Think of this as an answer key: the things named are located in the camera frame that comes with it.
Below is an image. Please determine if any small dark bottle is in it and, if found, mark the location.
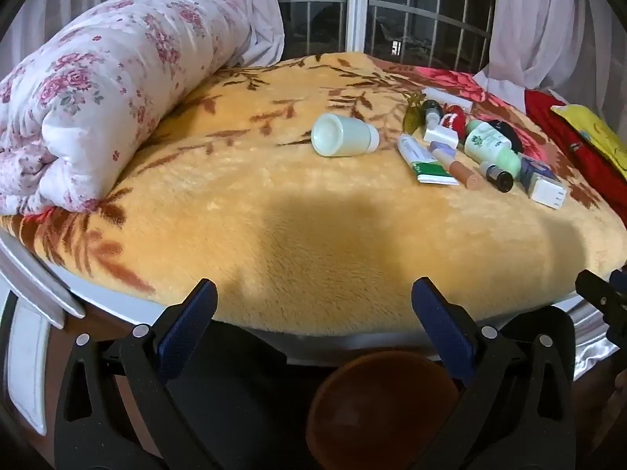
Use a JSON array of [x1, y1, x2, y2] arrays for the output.
[[479, 161, 514, 193]]

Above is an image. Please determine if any brown tube with lavender cap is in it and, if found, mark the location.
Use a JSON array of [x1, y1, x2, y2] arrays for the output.
[[428, 141, 483, 191]]

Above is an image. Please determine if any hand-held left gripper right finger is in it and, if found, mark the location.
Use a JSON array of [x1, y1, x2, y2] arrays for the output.
[[411, 277, 576, 470]]

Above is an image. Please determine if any olive hair clip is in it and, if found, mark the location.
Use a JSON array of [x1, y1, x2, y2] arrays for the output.
[[402, 90, 426, 135]]

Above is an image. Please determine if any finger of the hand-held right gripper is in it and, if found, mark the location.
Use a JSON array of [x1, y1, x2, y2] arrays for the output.
[[575, 264, 627, 348]]

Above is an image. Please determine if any brown plastic basin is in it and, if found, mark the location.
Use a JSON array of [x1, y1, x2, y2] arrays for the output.
[[306, 350, 461, 470]]

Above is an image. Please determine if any light green bottle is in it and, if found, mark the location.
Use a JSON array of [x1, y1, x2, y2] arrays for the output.
[[464, 121, 522, 178]]

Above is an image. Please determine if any small white box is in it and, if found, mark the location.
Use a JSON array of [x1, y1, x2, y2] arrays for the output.
[[424, 125, 460, 150]]

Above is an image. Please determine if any dark green spray bottle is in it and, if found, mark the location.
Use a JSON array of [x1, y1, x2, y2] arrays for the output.
[[422, 99, 444, 128]]

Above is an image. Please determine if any red cloth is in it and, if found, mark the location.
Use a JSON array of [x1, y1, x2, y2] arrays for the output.
[[524, 89, 627, 221]]

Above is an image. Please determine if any red and white toy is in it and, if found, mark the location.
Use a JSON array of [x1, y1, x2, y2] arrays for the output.
[[441, 104, 466, 138]]

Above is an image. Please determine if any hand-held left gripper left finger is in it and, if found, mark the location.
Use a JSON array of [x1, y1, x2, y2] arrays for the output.
[[54, 278, 219, 470]]

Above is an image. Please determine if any yellow pillow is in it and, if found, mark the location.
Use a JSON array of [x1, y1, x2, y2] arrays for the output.
[[551, 104, 627, 179]]

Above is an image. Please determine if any barred window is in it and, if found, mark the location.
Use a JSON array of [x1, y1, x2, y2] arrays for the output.
[[269, 0, 498, 67]]

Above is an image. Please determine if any long white box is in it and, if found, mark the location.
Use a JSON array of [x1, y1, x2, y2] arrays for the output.
[[422, 87, 473, 113]]

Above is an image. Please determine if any pale green jar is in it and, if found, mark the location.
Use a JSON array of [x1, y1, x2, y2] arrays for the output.
[[312, 112, 381, 158]]

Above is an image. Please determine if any green and white tube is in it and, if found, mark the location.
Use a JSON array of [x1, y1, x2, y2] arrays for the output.
[[397, 134, 461, 187]]

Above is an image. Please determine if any pink floral rolled quilt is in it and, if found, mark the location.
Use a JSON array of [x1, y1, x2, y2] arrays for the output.
[[0, 0, 258, 216]]

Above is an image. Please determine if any black round object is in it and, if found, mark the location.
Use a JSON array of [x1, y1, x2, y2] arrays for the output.
[[482, 119, 526, 155]]

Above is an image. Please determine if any blue and white box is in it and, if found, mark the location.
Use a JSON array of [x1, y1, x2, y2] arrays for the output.
[[518, 153, 568, 210]]

